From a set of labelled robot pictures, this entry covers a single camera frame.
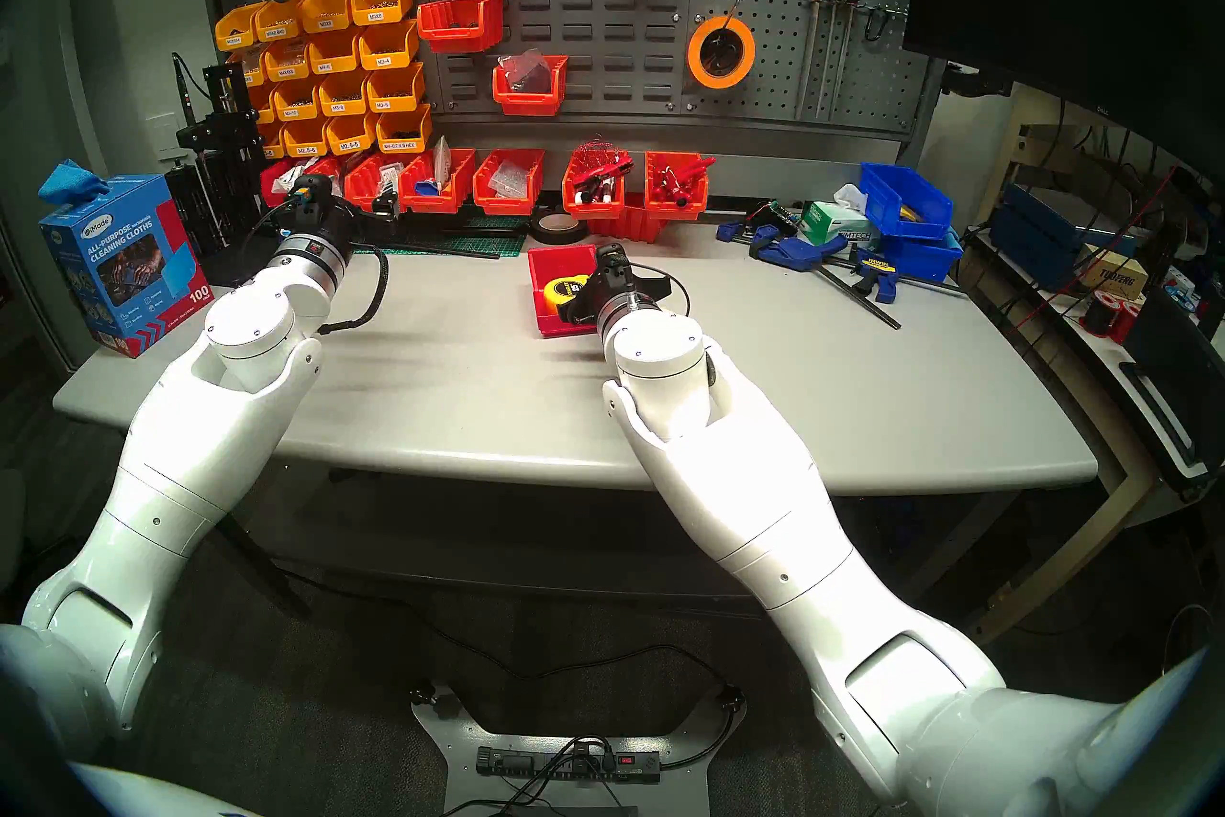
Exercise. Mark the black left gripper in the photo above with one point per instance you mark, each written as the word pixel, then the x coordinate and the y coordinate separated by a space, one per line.
pixel 321 226

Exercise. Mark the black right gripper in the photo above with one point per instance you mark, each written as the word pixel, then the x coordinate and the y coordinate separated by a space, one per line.
pixel 612 293

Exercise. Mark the yellow tape measure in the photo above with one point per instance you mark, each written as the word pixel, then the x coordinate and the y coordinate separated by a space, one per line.
pixel 565 289

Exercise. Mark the crimson plastic storage bin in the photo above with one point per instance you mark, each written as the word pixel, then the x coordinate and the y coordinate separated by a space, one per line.
pixel 547 260

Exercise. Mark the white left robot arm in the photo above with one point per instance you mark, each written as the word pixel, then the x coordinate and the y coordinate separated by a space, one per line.
pixel 206 442

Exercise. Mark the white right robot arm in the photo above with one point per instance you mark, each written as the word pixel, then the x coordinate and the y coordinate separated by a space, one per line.
pixel 746 480

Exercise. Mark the green white tissue box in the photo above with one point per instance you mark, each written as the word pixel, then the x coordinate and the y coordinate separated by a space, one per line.
pixel 831 226

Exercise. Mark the blue cleaning cloths box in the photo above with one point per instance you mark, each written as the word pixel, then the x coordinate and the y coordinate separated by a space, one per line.
pixel 120 269

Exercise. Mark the dark blue storage box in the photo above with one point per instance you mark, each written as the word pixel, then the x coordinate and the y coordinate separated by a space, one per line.
pixel 1038 236

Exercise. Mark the brown cardboard box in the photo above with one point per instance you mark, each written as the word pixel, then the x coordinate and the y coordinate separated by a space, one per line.
pixel 1110 277

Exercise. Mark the red plastic parts bin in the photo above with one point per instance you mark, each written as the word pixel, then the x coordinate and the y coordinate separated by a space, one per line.
pixel 632 229
pixel 325 164
pixel 507 207
pixel 457 38
pixel 362 176
pixel 278 196
pixel 675 212
pixel 526 104
pixel 593 210
pixel 450 200

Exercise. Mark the small blue plastic item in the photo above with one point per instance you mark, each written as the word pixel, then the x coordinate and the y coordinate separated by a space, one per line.
pixel 426 188

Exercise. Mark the yellow labelled parts bin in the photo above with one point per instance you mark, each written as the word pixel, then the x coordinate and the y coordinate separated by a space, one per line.
pixel 343 106
pixel 280 30
pixel 350 144
pixel 239 40
pixel 272 149
pixel 287 70
pixel 297 111
pixel 335 64
pixel 381 14
pixel 402 143
pixel 265 113
pixel 304 147
pixel 394 102
pixel 388 59
pixel 251 75
pixel 330 21

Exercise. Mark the white paper packet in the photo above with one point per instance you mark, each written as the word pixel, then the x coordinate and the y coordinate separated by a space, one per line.
pixel 441 159

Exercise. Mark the black tape roll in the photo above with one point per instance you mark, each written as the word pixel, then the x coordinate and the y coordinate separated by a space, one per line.
pixel 560 239

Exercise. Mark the white crumpled paper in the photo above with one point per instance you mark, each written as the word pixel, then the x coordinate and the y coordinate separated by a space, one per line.
pixel 287 176

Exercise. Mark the green cutting mat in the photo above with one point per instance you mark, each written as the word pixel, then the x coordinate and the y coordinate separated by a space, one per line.
pixel 488 243

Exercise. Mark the clear plastic bag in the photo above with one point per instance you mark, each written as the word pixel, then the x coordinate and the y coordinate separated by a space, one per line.
pixel 509 180
pixel 524 70

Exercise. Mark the black metal stand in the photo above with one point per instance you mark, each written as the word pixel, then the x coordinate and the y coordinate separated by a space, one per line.
pixel 222 131

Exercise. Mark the black soldering pen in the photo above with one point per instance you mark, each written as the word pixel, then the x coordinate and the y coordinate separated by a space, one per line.
pixel 182 83

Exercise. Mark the orange tape roll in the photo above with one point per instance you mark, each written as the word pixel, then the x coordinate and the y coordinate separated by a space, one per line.
pixel 693 54

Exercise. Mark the blue bar clamp yellow label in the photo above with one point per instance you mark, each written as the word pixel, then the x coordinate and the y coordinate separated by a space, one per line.
pixel 876 269

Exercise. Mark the blue plastic bin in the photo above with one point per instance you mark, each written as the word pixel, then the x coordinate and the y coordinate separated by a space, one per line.
pixel 924 214
pixel 919 258

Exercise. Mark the blue cloth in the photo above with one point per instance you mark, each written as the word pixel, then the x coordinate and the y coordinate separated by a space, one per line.
pixel 72 181

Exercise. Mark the black power strip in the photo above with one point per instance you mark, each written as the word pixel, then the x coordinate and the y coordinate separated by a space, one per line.
pixel 565 764

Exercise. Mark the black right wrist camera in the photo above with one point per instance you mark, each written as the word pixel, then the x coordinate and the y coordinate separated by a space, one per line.
pixel 612 260

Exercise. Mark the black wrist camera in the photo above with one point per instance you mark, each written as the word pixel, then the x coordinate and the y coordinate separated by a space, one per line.
pixel 612 260
pixel 311 191

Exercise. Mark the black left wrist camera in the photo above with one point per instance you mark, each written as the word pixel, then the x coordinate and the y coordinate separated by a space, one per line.
pixel 311 191

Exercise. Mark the white wall switch plate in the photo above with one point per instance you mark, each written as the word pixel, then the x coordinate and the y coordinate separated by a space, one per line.
pixel 161 137

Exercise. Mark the grey pegboard wall panel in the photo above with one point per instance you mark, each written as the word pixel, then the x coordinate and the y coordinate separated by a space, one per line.
pixel 612 11

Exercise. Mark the black monitor mount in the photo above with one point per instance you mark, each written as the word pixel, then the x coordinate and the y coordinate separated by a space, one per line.
pixel 967 83

